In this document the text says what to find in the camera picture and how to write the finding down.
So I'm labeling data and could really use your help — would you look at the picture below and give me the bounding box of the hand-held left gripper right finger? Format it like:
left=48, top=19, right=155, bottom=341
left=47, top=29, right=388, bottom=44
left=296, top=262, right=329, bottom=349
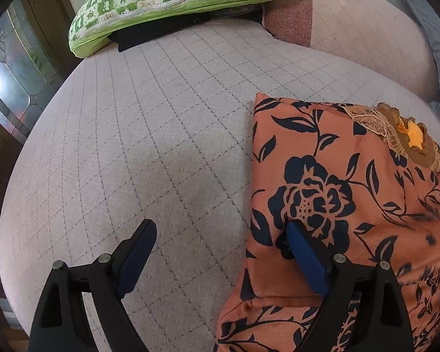
left=285, top=219, right=415, bottom=352

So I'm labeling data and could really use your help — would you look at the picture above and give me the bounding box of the black folded cloth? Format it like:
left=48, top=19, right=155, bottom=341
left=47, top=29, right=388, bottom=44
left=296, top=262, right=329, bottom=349
left=110, top=9, right=265, bottom=53

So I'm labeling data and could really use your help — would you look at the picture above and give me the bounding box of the orange floral garment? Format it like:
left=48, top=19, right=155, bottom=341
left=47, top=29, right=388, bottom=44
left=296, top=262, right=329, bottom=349
left=213, top=93, right=440, bottom=352

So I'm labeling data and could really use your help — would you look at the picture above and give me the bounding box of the reddish brown textured cushion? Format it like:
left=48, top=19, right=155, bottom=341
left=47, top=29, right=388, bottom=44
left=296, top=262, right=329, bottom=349
left=262, top=0, right=313, bottom=48

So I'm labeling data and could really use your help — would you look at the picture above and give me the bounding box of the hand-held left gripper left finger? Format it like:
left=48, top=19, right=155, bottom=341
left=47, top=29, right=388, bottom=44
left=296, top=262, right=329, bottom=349
left=28, top=219, right=158, bottom=352

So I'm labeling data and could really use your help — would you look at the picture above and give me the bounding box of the glass panel wooden door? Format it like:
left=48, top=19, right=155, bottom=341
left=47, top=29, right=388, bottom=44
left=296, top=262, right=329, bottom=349
left=0, top=0, right=65, bottom=136

